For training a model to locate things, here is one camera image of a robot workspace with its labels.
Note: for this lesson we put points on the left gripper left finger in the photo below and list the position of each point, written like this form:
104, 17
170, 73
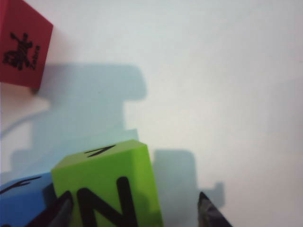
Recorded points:
61, 212

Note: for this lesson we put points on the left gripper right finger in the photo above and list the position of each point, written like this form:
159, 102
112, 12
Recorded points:
209, 215

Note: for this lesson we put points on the blue foam block fish picture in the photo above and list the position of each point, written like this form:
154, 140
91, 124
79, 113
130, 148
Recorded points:
21, 201

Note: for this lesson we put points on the green foam block letter N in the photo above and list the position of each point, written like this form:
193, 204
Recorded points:
101, 179

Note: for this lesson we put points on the red foam block zebra picture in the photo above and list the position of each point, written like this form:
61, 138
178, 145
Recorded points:
21, 47

